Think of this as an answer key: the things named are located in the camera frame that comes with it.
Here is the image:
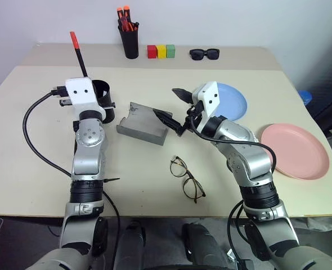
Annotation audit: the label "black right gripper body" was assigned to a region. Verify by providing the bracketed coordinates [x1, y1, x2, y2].
[176, 102, 197, 138]

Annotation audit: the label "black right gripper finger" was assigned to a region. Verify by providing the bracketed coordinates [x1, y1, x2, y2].
[172, 88, 194, 104]
[152, 109, 182, 131]

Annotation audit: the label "black marker with orange cap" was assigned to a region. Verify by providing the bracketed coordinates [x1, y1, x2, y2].
[69, 31, 88, 78]

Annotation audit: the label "black plastic cup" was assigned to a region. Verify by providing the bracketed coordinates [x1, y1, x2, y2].
[91, 79, 116, 124]

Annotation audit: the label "blue plate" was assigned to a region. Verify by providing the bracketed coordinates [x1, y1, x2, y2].
[212, 82, 248, 122]

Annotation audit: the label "black sunglasses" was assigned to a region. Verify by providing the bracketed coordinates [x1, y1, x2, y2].
[189, 48, 221, 61]

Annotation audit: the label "tortoiseshell round eyeglasses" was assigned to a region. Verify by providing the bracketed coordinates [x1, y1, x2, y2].
[169, 156, 207, 204]

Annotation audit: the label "tall black pen holder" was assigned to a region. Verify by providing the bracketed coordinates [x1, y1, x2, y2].
[119, 27, 140, 60]

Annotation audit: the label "pink plate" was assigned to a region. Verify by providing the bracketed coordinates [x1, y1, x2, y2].
[260, 123, 330, 181]

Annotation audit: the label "blue round object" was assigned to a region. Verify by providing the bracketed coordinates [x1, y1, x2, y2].
[297, 89, 313, 106]

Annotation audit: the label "dark rounded shape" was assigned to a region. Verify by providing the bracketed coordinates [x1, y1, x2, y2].
[182, 221, 229, 270]

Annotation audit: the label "dark textured panel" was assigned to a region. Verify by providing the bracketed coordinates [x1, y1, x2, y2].
[312, 59, 332, 133]

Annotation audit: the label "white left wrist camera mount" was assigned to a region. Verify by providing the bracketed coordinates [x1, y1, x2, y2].
[65, 76, 107, 119]

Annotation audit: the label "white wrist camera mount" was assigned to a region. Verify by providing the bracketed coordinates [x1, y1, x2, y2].
[191, 82, 221, 133]
[65, 76, 107, 119]

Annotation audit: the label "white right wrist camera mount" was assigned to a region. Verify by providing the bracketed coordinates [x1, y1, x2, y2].
[191, 82, 221, 133]

